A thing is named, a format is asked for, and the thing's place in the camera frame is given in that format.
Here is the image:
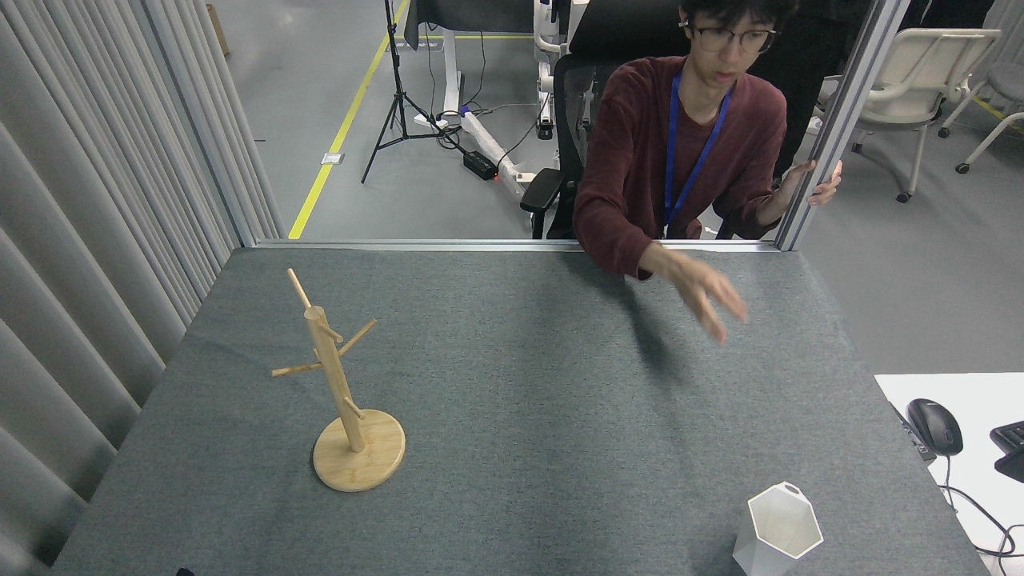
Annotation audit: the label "white faceted cup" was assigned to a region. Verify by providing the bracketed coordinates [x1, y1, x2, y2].
[733, 482, 825, 576]

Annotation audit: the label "wooden cup rack stand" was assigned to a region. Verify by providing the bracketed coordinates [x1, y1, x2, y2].
[270, 268, 406, 493]

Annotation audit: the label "person's right hand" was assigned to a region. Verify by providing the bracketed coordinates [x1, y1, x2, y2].
[650, 243, 750, 346]

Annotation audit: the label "person's left hand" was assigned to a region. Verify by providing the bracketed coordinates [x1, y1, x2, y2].
[780, 159, 844, 207]

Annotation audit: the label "grey pleated curtain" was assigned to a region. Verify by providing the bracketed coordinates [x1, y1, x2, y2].
[0, 0, 286, 576]

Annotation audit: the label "black tripod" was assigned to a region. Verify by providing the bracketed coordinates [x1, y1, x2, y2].
[360, 0, 466, 185]

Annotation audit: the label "cardboard box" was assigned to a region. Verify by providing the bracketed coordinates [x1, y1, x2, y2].
[205, 4, 231, 58]

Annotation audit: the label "white desk leg with foot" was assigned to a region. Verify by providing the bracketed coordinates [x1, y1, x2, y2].
[414, 29, 538, 198]

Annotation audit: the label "black office chair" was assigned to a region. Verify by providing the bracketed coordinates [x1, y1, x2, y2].
[520, 0, 690, 241]

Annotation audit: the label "white stand on wheels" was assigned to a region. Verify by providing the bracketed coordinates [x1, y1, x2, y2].
[533, 0, 591, 142]

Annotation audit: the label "seated person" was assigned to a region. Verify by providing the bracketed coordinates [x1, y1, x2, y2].
[572, 0, 810, 281]

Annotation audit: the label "black cloth on desk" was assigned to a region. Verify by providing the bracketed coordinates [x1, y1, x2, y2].
[403, 0, 538, 51]

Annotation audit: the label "black computer mouse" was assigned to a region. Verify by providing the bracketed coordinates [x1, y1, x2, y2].
[906, 398, 964, 458]

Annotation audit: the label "dark-rimmed glasses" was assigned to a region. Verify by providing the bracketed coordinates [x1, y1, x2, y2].
[678, 21, 778, 55]

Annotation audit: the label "white desk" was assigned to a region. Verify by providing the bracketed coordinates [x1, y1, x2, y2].
[874, 373, 1024, 576]

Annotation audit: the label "black keyboard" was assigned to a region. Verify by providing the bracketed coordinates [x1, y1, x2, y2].
[990, 421, 1024, 484]

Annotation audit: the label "white chair on wheels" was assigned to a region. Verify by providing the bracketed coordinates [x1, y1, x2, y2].
[814, 28, 1002, 204]

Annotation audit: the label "grey chair on wheels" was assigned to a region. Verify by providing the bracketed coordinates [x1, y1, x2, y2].
[938, 0, 1024, 175]

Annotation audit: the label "blue lanyard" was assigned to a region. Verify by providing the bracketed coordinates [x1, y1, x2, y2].
[662, 70, 734, 230]

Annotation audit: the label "black mouse cable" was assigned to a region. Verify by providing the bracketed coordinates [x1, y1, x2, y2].
[938, 454, 1024, 561]

